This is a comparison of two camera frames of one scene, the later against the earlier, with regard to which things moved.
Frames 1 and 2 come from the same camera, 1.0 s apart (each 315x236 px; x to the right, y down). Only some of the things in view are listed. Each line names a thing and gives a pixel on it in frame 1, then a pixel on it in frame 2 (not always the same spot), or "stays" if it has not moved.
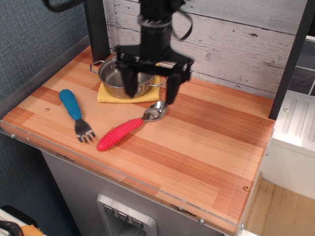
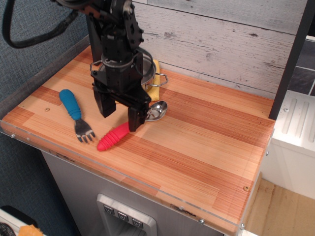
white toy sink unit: (289, 159) stays
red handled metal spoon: (156, 111) stays
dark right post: (288, 75) stays
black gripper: (154, 55) -> (122, 77)
